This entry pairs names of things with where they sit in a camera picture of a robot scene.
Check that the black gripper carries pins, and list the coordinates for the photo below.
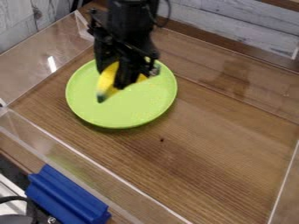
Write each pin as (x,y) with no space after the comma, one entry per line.
(121,40)

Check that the yellow toy banana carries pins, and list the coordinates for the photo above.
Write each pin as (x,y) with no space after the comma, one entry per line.
(105,90)

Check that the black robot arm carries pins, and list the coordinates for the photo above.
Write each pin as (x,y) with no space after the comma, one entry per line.
(139,4)

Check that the green round plate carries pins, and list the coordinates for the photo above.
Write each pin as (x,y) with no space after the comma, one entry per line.
(129,107)

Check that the blue plastic clamp block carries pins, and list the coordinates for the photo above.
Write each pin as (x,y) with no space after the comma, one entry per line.
(64,199)

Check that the clear acrylic triangle bracket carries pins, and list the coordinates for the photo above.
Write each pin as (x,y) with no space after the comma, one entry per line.
(83,26)

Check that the clear acrylic front wall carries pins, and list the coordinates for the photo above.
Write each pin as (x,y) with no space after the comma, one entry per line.
(40,153)

